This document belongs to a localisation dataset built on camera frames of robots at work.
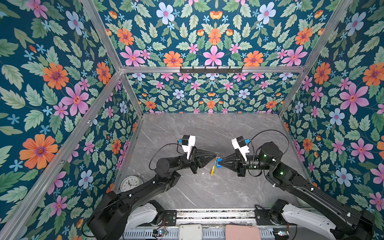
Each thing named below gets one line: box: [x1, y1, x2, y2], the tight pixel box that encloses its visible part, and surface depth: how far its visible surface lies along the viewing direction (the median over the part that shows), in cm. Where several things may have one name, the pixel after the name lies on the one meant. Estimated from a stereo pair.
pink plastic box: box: [225, 224, 261, 240], surface depth 70 cm
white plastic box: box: [178, 224, 203, 240], surface depth 70 cm
